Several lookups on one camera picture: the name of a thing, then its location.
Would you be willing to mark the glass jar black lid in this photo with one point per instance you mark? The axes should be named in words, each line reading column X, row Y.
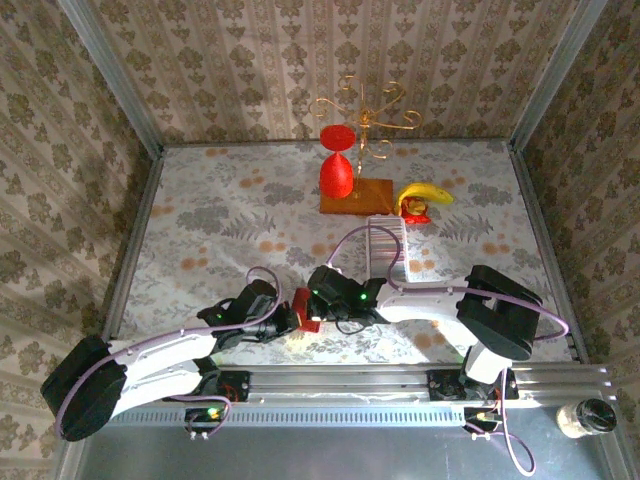
column 595, row 416

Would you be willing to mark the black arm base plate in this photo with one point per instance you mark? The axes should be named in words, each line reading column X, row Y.
column 237, row 387
column 440, row 386

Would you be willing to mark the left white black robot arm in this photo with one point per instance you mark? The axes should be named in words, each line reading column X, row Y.
column 160, row 350

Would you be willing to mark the white card tray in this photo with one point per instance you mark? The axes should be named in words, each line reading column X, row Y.
column 406, row 260

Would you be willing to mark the aluminium corner post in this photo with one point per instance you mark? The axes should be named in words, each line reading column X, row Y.
column 114, row 75
column 556, row 75

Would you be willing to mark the red hourglass-shaped ornament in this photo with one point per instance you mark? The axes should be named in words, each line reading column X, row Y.
column 336, row 175

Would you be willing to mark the red yellow toy figure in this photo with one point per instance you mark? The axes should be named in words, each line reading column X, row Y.
column 412, row 211

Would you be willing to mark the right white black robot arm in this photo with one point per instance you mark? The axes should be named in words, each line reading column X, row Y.
column 425, row 305

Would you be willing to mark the small connector board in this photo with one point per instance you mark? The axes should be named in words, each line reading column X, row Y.
column 475, row 416
column 200, row 415

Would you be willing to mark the stack of credit cards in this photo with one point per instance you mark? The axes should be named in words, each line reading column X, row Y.
column 382, row 250

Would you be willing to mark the yellow banana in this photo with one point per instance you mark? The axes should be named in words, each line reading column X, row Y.
column 425, row 192

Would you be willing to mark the aluminium table side rail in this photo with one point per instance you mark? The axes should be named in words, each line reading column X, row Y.
column 534, row 210
column 142, row 215

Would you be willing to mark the aluminium mounting rail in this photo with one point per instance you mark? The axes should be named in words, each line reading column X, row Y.
column 340, row 382

